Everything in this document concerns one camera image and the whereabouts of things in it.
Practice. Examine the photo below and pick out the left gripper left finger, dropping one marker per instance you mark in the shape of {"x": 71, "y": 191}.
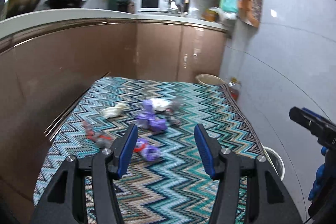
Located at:
{"x": 63, "y": 201}

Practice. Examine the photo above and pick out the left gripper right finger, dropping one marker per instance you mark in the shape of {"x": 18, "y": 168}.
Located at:
{"x": 268, "y": 200}

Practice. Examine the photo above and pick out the red silver snack wrapper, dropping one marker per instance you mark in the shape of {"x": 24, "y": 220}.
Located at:
{"x": 100, "y": 139}

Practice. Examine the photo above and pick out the white tissue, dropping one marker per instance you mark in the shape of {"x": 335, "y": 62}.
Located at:
{"x": 113, "y": 112}

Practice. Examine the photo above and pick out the white rimmed trash can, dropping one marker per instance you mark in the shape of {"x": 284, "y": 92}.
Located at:
{"x": 276, "y": 161}

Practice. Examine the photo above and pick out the brown kitchen cabinets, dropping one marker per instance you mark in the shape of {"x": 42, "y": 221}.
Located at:
{"x": 46, "y": 69}

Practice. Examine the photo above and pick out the white paper trash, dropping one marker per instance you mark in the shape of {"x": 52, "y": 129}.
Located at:
{"x": 160, "y": 104}

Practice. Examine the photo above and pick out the white kitchen countertop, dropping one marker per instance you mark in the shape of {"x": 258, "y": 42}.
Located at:
{"x": 33, "y": 19}

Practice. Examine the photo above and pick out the right blue white gloved hand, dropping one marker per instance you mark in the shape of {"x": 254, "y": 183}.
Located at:
{"x": 319, "y": 181}

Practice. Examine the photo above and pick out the purple red wrapper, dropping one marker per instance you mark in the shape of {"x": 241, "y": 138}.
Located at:
{"x": 147, "y": 151}

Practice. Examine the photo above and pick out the zigzag patterned table cloth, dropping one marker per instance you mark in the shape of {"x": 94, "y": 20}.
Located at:
{"x": 165, "y": 181}

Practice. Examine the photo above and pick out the cooking oil bottle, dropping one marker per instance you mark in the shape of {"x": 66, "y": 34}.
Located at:
{"x": 234, "y": 87}

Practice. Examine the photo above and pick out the grey red wrapper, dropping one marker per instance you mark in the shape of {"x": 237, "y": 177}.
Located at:
{"x": 172, "y": 110}

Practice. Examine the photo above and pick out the beige waste bin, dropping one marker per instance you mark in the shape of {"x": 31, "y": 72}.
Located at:
{"x": 207, "y": 79}

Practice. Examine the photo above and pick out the white microwave oven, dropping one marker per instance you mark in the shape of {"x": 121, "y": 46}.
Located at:
{"x": 153, "y": 6}

